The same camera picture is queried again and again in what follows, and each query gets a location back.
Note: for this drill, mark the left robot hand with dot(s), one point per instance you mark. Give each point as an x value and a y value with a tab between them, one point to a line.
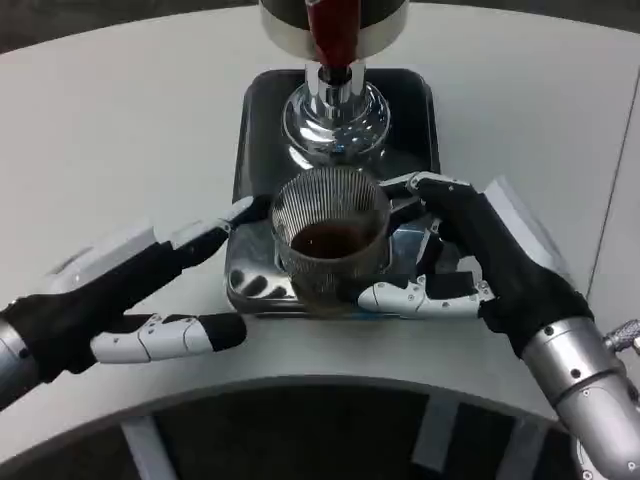
100	295

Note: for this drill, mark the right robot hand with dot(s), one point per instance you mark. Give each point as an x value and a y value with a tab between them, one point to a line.
500	260

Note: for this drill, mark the clear ribbed glass cup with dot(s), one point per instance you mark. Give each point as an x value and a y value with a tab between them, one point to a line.
327	225

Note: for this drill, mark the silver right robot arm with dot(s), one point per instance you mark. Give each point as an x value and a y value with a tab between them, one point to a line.
580	370

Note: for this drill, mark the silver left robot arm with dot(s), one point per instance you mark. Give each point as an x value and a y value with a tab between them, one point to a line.
12	355

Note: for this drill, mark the steel drip tray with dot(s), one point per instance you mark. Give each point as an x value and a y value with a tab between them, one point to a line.
260	125

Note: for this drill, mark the black and steel drink dispenser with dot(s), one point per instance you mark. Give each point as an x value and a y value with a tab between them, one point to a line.
285	30

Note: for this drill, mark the white table frame strut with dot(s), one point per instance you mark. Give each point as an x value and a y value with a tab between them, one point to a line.
145	450
435	430

